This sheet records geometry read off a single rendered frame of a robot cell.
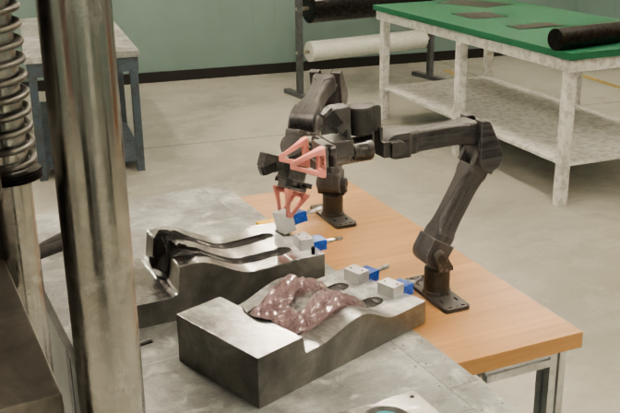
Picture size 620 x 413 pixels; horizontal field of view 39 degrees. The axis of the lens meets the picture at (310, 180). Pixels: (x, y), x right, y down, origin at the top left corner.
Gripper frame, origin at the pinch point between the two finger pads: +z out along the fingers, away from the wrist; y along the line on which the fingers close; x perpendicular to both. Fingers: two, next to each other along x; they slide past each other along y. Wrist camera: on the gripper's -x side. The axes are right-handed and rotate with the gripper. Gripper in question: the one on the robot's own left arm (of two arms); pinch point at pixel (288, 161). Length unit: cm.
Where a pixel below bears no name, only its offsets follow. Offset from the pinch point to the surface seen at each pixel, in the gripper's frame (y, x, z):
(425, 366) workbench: 28, 40, -17
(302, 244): -19.9, 29.1, -10.3
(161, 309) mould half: -13.5, 34.6, 27.7
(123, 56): -383, 44, -43
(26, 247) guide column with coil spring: 54, -13, 59
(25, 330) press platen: 75, -12, 61
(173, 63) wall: -659, 107, -145
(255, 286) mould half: -14.7, 34.8, 4.5
